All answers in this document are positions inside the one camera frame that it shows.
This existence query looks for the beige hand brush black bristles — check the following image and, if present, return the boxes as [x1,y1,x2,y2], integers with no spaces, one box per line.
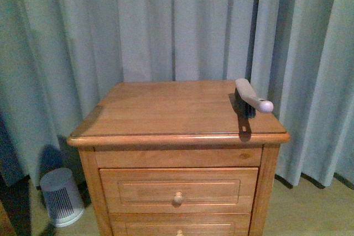
[235,78,274,119]

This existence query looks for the white slotted trash bin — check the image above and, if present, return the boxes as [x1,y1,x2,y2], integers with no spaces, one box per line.
[40,168,85,228]

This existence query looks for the wooden nightstand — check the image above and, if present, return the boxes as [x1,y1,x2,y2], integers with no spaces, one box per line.
[67,80,290,235]

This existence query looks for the upper wooden drawer with knob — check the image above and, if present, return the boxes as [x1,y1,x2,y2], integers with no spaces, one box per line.
[100,167,258,214]

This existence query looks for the wooden drawer with knob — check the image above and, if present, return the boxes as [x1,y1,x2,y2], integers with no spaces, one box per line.
[100,167,258,214]
[110,213,250,235]

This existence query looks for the lower wooden drawer with knob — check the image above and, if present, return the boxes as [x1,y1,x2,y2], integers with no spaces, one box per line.
[110,213,250,235]

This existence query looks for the teal curtain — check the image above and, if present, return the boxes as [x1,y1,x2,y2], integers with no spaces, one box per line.
[1,0,353,186]

